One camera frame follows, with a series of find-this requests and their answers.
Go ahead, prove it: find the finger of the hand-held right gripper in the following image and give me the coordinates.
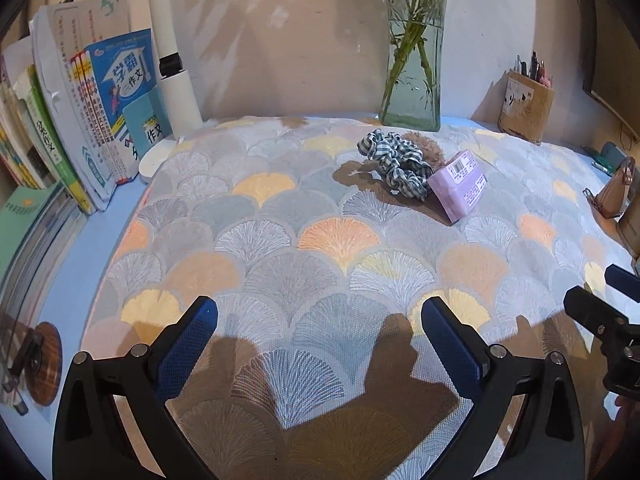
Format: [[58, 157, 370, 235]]
[[563, 286, 640, 342], [604, 264, 640, 304]]

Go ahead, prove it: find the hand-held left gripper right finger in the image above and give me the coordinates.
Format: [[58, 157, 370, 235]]
[[421, 296, 586, 480]]

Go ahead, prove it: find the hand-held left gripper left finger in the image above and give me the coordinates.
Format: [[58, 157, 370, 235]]
[[52, 296, 219, 480]]

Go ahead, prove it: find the purple tissue packet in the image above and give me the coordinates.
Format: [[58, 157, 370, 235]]
[[426, 149, 488, 225]]

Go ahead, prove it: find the gingham scrunchie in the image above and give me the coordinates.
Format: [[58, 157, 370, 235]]
[[356, 130, 431, 202]]

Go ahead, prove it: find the brown fluffy scrunchie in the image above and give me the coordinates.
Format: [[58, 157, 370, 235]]
[[400, 130, 447, 170]]

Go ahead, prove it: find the brown leather handbag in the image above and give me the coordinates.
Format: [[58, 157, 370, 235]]
[[582, 156, 637, 220]]

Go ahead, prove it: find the round wooden disc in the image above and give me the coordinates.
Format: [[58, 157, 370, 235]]
[[22, 322, 64, 405]]

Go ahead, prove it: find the fan-patterned tablecloth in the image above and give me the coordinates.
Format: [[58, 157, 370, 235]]
[[80, 115, 640, 480]]

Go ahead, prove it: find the stack of flat green books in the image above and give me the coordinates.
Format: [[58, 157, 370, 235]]
[[0, 183, 85, 313]]

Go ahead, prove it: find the cardboard pen holder with pens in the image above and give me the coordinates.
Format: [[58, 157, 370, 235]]
[[498, 70, 556, 145]]

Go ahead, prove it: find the bunch of pens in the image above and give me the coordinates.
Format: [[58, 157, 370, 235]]
[[514, 51, 554, 87]]

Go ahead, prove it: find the white desk lamp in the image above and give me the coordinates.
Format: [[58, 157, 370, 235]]
[[138, 0, 204, 184]]

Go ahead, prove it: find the row of upright books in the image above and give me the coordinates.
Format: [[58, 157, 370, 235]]
[[0, 0, 168, 217]]

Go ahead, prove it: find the dark monitor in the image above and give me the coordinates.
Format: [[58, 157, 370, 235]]
[[570, 0, 640, 127]]

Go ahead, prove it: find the ribbed glass vase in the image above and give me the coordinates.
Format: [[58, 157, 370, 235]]
[[378, 0, 447, 132]]

